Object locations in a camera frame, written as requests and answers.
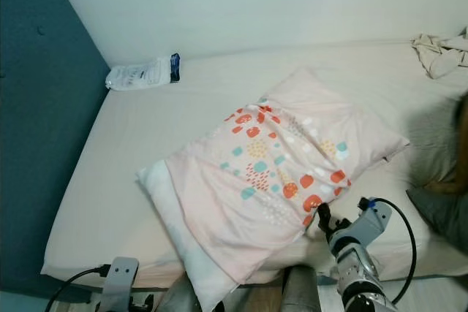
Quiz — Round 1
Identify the pink patterned pillow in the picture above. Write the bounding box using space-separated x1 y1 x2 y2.
137 66 411 312

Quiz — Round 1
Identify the white plastic packet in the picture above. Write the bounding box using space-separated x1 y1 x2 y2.
105 52 182 92

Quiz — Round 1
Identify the grey robot left leg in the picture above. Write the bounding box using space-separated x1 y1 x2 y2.
156 278 195 312

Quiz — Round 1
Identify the grey robot right leg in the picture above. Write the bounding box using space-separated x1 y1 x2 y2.
281 266 323 312

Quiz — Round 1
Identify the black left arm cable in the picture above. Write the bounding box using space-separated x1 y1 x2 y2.
43 264 115 312

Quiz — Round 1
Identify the dark grey fabric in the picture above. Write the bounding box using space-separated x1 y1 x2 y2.
405 186 468 256

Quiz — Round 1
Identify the teal padded headboard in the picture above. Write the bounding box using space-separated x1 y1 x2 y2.
0 0 111 303

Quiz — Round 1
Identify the beige bed mattress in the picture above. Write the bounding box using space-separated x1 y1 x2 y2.
41 37 468 292

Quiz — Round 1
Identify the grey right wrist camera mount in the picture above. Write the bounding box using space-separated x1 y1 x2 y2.
349 198 395 246

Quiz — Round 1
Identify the beige crumpled cloth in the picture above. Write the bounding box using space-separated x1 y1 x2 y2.
411 26 468 80

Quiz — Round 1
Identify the grey robot leg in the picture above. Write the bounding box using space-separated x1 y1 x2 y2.
281 266 323 312
156 278 195 312

